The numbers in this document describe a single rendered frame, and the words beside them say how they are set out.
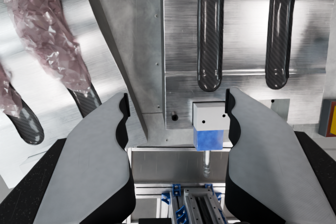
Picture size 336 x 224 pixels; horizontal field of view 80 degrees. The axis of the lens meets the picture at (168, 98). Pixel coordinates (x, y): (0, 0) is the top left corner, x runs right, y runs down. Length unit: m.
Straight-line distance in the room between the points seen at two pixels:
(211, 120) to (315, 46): 0.20
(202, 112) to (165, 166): 0.87
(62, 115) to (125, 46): 0.16
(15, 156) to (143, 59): 0.28
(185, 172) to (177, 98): 0.90
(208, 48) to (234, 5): 0.07
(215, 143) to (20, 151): 0.33
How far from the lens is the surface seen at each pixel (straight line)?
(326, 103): 0.54
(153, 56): 0.39
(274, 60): 0.37
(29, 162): 0.41
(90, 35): 0.31
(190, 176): 1.21
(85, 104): 0.37
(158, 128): 0.42
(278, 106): 0.41
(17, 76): 0.36
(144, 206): 1.30
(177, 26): 0.31
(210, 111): 0.30
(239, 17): 0.34
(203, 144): 0.33
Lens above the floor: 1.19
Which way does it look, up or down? 77 degrees down
